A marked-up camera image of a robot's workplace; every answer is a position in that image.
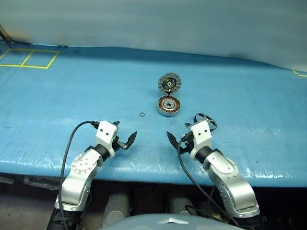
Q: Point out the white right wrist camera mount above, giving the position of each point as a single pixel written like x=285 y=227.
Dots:
x=200 y=134

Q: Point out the yellow tape double square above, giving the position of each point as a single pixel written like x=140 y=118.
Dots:
x=53 y=60

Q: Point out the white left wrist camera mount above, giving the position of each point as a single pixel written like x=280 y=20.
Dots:
x=106 y=133

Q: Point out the metal frame leg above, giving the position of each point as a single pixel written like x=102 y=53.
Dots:
x=4 y=34

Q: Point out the yellow tape outline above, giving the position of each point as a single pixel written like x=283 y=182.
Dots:
x=302 y=75

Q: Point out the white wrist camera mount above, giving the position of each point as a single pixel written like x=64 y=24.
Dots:
x=200 y=134
x=106 y=133

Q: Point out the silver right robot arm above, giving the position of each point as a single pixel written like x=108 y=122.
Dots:
x=227 y=177

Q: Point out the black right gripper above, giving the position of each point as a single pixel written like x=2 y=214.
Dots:
x=189 y=142

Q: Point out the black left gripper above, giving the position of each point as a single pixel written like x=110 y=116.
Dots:
x=116 y=143

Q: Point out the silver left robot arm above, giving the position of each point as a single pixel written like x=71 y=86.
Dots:
x=79 y=165

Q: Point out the grey rounded robot chest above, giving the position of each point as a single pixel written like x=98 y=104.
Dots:
x=144 y=223

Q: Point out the blue plastic table cover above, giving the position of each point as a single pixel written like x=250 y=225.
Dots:
x=72 y=95

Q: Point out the silver motor cover plate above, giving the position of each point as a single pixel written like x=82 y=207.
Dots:
x=169 y=84

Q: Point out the grey rounded leg shape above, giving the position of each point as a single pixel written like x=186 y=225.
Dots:
x=180 y=203
x=118 y=206

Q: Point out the motor stator with copper windings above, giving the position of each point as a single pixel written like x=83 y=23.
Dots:
x=163 y=104

